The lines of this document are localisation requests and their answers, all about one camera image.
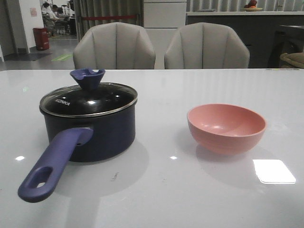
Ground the left grey upholstered chair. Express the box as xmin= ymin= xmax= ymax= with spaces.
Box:
xmin=73 ymin=22 xmax=156 ymax=69

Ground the white cabinet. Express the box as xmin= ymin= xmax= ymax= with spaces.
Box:
xmin=143 ymin=0 xmax=187 ymax=69

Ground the person in background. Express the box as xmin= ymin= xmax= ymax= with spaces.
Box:
xmin=42 ymin=0 xmax=69 ymax=34

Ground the fruit plate on counter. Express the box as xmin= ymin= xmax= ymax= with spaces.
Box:
xmin=243 ymin=0 xmax=263 ymax=12

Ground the beige cushion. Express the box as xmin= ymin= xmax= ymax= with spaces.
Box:
xmin=280 ymin=52 xmax=304 ymax=69

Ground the red bin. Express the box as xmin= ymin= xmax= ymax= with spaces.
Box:
xmin=33 ymin=27 xmax=49 ymax=50

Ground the pink bowl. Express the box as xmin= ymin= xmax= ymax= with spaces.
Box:
xmin=187 ymin=104 xmax=266 ymax=155

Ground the right grey upholstered chair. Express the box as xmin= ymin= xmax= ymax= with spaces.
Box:
xmin=164 ymin=22 xmax=250 ymax=69

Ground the glass lid with blue knob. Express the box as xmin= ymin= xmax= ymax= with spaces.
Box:
xmin=39 ymin=68 xmax=138 ymax=118

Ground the dark grey counter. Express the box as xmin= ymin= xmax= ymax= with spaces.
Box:
xmin=186 ymin=11 xmax=304 ymax=68

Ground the grey upholstered chair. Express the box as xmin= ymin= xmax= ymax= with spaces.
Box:
xmin=164 ymin=22 xmax=250 ymax=69
xmin=73 ymin=22 xmax=156 ymax=69

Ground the red barrier belt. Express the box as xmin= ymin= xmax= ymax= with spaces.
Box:
xmin=81 ymin=14 xmax=138 ymax=21

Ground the dark blue saucepan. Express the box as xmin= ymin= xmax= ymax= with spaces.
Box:
xmin=18 ymin=103 xmax=136 ymax=203

